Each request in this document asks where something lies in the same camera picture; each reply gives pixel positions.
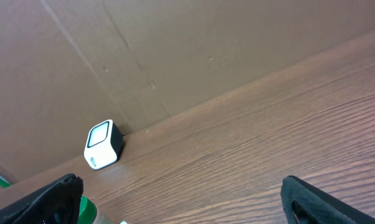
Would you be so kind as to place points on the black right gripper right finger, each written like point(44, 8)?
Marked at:
point(304, 203)

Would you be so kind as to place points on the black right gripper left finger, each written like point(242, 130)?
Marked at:
point(57, 202)

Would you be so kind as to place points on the white barcode scanner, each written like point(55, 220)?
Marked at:
point(104, 145)

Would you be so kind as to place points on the green lid white jar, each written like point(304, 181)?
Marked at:
point(90, 214)

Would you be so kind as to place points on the brown cardboard backboard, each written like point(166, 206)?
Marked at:
point(68, 65)

